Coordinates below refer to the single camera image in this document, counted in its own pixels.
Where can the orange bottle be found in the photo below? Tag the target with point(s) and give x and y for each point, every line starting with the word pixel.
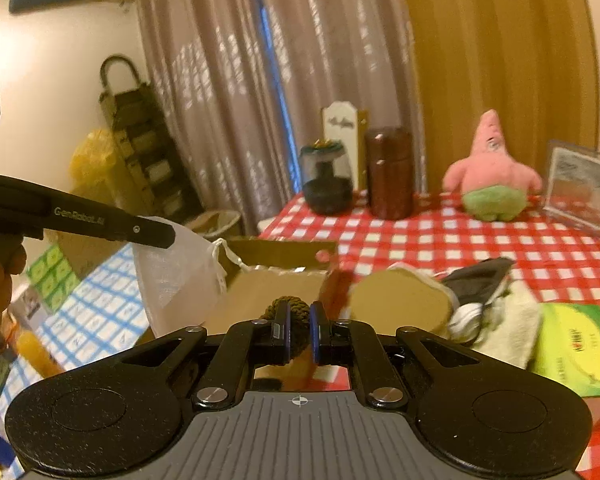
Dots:
pixel 32 355

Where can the yellow curtain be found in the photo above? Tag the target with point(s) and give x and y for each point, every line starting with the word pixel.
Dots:
pixel 500 45

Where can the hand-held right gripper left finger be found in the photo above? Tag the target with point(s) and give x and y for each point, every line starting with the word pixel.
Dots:
pixel 284 335

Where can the plastic jar with brown lid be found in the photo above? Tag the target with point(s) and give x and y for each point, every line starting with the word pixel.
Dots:
pixel 400 300

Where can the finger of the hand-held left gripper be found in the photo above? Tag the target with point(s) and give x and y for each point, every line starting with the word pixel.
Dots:
pixel 110 222

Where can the folding step ladder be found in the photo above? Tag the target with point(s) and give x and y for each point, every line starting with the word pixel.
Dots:
pixel 145 150

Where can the pink starfish plush toy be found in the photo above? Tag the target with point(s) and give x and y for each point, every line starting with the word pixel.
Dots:
pixel 490 175

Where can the red white checkered tablecloth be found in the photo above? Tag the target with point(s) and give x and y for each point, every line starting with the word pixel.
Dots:
pixel 420 240

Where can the black face mask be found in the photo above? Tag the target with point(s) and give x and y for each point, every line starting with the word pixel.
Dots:
pixel 472 277

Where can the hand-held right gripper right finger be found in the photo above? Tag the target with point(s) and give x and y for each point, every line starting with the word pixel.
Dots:
pixel 316 335

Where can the dark glass jar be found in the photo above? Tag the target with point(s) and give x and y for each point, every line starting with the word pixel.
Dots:
pixel 327 180

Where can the grey sheer curtain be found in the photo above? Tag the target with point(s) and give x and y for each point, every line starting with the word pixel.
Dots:
pixel 210 85

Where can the yellow plastic bag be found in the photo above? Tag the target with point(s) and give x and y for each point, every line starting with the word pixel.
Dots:
pixel 92 160

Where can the cardboard box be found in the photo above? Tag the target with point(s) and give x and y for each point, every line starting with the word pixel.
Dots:
pixel 270 285

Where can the cream fluffy towel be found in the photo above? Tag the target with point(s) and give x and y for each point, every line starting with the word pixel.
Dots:
pixel 512 320

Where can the green patterned packet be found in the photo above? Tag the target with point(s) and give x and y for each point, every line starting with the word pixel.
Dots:
pixel 52 275

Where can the clear acrylic picture frame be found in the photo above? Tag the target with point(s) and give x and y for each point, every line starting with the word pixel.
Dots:
pixel 580 190

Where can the brown cylindrical canister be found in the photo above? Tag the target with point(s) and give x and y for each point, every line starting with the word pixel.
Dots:
pixel 390 175

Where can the green tissue packet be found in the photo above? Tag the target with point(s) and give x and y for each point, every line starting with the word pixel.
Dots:
pixel 575 345

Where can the blue white checkered cloth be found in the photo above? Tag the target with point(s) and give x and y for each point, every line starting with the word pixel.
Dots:
pixel 95 305

